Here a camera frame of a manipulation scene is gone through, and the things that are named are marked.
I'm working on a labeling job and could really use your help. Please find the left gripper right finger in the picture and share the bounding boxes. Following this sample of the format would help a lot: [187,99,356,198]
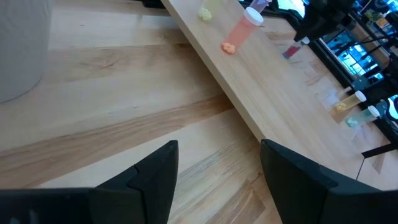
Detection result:
[259,138,398,224]

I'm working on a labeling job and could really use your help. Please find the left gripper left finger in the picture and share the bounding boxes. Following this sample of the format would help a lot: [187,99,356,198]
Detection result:
[88,139,180,224]

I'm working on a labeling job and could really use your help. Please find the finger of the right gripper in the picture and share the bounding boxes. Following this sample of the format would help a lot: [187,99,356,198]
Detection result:
[294,27,315,43]
[310,26,331,39]

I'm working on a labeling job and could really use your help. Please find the blue bottle red tablets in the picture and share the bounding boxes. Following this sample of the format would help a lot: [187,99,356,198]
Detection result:
[282,36,311,60]

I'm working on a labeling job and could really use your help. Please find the teal bottle white pills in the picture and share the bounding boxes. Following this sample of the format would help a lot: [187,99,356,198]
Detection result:
[345,105,381,128]

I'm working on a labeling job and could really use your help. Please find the orange bottle orange pills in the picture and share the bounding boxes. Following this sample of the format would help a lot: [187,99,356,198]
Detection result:
[221,6,264,55]

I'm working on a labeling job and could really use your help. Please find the green plant in white pot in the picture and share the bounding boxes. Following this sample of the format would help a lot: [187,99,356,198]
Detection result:
[0,0,56,104]

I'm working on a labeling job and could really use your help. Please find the black aluminium table frame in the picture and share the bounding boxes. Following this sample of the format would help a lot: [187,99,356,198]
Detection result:
[309,39,398,146]

